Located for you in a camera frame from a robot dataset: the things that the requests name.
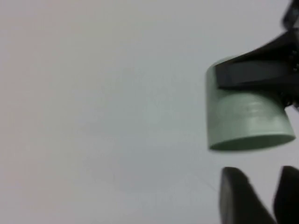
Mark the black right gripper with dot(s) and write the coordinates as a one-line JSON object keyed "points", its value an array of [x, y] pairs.
{"points": [[295, 58]]}

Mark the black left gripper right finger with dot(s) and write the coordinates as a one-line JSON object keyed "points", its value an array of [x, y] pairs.
{"points": [[289, 198]]}

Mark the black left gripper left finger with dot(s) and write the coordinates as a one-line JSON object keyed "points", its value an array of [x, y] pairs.
{"points": [[238, 200]]}

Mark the pale green plastic cup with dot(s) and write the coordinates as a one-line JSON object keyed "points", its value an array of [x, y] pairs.
{"points": [[245, 121]]}

